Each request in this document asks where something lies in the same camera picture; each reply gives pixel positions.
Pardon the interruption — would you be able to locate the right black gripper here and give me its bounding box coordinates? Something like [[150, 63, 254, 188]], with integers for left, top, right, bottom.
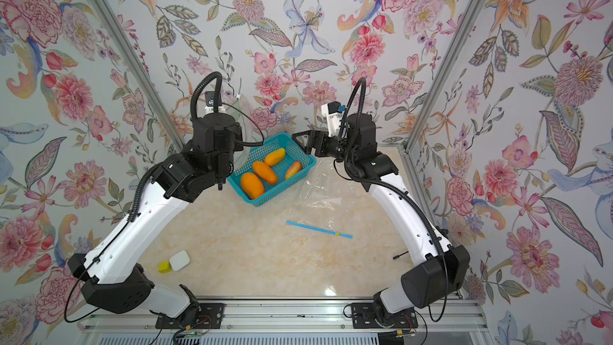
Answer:
[[297, 133, 363, 169]]

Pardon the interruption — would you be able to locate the large orange mango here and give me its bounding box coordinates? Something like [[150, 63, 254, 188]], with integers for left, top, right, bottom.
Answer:
[[240, 172, 265, 200]]

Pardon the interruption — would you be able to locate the green printed zip-top bag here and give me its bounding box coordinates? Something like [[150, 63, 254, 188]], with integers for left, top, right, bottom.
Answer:
[[222, 89, 263, 144]]

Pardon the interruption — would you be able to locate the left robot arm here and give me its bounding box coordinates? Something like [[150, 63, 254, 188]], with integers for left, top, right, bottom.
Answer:
[[68, 113, 242, 327]]

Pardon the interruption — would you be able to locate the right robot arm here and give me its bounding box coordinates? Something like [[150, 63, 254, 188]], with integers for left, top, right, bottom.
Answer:
[[292, 113, 470, 324]]

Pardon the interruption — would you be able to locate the red yellow mango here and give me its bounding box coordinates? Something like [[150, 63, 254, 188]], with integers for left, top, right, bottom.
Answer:
[[285, 161, 303, 180]]

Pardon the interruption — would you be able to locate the middle orange mango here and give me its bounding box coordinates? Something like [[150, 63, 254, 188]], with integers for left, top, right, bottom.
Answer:
[[252, 161, 278, 185]]

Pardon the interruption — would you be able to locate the clear blue-zipper bag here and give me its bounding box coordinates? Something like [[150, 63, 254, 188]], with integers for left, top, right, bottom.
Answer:
[[287, 172, 354, 240]]

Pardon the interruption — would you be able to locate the teal plastic basket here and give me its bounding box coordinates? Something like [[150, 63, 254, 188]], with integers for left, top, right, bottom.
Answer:
[[228, 133, 316, 206]]

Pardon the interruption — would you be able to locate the white square box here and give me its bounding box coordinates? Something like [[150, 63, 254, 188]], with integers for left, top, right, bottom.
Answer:
[[169, 250, 191, 272]]

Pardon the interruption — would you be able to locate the yellow green cube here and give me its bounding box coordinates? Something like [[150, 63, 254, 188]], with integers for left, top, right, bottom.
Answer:
[[157, 260, 172, 274]]

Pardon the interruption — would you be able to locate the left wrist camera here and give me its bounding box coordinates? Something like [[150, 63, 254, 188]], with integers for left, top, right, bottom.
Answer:
[[204, 91, 227, 114]]

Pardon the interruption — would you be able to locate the left corner aluminium post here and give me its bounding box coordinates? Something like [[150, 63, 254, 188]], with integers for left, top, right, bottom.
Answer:
[[90, 0, 185, 150]]

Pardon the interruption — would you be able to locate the corner aluminium post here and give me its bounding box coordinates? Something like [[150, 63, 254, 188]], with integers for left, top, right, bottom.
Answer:
[[405, 0, 486, 153], [90, 0, 185, 150]]

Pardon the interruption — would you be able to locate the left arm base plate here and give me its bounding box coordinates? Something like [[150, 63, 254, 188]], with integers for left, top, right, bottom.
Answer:
[[155, 303, 226, 330]]

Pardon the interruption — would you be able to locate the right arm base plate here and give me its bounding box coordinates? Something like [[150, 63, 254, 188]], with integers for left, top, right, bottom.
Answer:
[[343, 302, 418, 330]]

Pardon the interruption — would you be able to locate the aluminium front rail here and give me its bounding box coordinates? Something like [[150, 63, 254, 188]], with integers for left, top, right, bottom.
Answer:
[[76, 297, 493, 344]]

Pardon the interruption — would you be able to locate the right corner aluminium post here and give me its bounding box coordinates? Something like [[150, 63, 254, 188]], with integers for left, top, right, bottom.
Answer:
[[405, 0, 486, 153]]

